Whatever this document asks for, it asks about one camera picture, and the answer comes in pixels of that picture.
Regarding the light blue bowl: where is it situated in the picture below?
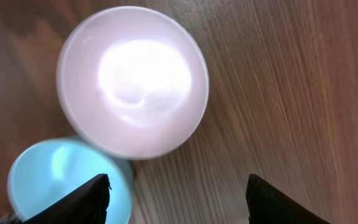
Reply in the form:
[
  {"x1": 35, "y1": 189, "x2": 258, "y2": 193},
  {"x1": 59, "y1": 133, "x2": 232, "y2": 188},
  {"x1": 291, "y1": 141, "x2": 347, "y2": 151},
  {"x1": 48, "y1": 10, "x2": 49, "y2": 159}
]
[{"x1": 7, "y1": 136, "x2": 134, "y2": 224}]

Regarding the pink bowl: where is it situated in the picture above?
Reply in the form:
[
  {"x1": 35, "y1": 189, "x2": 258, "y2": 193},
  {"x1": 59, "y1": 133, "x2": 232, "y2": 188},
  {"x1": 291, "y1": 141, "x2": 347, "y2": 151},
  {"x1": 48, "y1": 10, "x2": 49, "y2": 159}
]
[{"x1": 57, "y1": 6, "x2": 209, "y2": 159}]

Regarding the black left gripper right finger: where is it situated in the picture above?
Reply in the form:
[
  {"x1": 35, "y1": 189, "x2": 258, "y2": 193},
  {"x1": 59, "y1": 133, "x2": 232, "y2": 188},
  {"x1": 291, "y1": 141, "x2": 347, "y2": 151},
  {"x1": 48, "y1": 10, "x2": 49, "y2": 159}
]
[{"x1": 246, "y1": 174, "x2": 329, "y2": 224}]

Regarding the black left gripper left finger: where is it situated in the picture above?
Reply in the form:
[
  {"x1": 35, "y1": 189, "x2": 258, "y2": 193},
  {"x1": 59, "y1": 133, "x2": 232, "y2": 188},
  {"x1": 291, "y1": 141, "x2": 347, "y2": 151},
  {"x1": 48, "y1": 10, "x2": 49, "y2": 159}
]
[{"x1": 0, "y1": 174, "x2": 111, "y2": 224}]

